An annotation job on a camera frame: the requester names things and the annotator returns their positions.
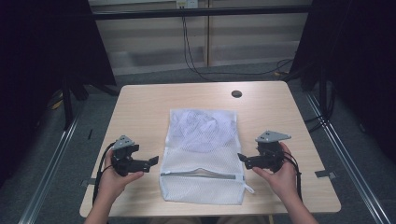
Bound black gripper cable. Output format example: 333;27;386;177
281;151;304;202
92;142;117;206

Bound short black wall cable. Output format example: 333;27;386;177
181;15;200;74

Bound aluminium floor rail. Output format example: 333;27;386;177
306;91;391;224
18;115;80;224

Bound white wall outlet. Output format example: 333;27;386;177
176;0;199;9

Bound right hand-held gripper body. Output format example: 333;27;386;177
248;130;292;174

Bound black horizontal bar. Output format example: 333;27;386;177
92;5;312;21

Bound person's right hand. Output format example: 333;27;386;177
252;142;302;202

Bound long black wall cable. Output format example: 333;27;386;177
181;15;295;82

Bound white garment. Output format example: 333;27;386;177
173;109;233;154

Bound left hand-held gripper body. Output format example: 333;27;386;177
111;134;153;177

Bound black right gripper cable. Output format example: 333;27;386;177
281;151;304;202

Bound white mesh laundry bag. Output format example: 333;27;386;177
159;107;256;206

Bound yellow floor object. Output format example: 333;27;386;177
50;90;65;110

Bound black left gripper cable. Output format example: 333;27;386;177
92;142;117;206

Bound black floor cables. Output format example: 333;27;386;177
304;82;336;133

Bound black curtain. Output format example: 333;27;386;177
290;0;396;162
0;0;117;188

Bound person's left hand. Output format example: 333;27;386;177
98;150;145;203

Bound black metal stand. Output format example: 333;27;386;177
60;73;120;132

